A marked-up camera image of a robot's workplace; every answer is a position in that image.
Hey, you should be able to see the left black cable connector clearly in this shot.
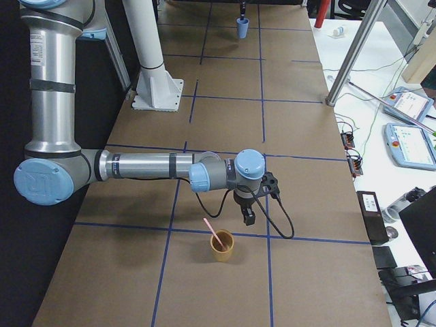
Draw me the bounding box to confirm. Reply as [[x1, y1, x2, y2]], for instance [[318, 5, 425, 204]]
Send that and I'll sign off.
[[340, 131, 355, 150]]

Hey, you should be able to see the white camera pole base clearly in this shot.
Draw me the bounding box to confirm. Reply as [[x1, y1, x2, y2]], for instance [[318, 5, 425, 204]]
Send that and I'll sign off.
[[123, 0, 184, 112]]

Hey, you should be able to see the grey aluminium frame post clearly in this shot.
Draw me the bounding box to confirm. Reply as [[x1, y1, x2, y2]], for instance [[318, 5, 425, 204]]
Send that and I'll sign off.
[[325, 0, 387, 106]]

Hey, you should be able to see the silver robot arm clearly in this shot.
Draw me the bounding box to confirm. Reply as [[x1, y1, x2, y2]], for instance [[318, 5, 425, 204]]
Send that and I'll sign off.
[[13, 1, 279, 225]]

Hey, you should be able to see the white tube on paper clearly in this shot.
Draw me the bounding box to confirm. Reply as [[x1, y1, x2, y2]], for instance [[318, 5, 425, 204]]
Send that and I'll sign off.
[[330, 25, 347, 38]]

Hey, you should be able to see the dark red cylinder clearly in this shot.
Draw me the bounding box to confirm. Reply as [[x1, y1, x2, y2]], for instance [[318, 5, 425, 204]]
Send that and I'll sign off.
[[314, 0, 331, 29]]

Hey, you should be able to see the far teach pendant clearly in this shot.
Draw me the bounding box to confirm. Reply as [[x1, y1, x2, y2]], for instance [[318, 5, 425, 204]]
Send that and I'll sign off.
[[385, 87, 434, 123]]

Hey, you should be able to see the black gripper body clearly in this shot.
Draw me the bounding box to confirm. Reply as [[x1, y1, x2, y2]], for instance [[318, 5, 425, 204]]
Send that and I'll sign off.
[[233, 172, 280, 208]]

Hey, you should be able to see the pink chopstick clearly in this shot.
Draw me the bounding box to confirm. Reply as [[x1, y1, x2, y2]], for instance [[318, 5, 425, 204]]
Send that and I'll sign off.
[[203, 217, 226, 251]]

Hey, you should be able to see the black cable connector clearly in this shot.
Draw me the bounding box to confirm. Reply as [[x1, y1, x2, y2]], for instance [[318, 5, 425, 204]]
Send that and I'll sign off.
[[347, 154, 363, 178], [340, 131, 355, 150]]

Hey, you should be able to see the right black cable connector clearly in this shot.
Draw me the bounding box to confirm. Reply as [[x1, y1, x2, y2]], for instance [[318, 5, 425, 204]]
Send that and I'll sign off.
[[347, 154, 363, 178]]

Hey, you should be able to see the black box with label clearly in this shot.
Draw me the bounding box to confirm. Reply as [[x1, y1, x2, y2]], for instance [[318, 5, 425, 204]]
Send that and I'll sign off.
[[356, 191, 389, 245]]

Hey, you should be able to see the blue plastic cup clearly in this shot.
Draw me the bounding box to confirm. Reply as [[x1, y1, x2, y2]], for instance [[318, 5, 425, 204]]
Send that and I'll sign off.
[[236, 18, 249, 39]]

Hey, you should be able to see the tan cup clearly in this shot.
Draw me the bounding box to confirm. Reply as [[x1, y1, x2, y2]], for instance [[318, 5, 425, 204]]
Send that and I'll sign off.
[[210, 230, 234, 262]]

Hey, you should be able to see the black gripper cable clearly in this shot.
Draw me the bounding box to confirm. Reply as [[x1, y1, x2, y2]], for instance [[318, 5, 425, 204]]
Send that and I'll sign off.
[[190, 176, 295, 240]]

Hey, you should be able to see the teach pendant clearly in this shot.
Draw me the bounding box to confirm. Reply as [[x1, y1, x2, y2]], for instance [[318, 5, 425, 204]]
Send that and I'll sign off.
[[384, 123, 435, 171], [385, 87, 434, 123]]

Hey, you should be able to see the near teach pendant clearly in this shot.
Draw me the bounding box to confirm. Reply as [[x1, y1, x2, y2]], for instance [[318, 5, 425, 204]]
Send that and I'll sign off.
[[384, 123, 435, 171]]

